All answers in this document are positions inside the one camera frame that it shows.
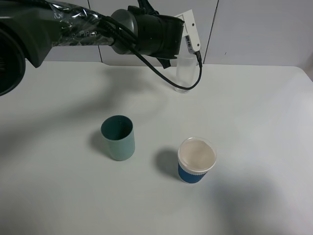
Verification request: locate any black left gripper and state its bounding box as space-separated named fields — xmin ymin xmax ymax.
xmin=127 ymin=6 xmax=185 ymax=61

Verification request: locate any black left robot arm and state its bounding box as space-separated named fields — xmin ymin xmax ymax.
xmin=0 ymin=0 xmax=184 ymax=94

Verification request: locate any teal plastic cup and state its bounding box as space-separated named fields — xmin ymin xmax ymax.
xmin=100 ymin=115 xmax=135 ymax=161

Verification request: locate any blue paper cup with lid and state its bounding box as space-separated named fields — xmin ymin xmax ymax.
xmin=177 ymin=137 xmax=217 ymax=184

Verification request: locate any tall clear drinking glass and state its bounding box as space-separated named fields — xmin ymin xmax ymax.
xmin=175 ymin=54 xmax=197 ymax=87

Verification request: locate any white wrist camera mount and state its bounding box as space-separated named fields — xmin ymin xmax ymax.
xmin=176 ymin=10 xmax=201 ymax=54

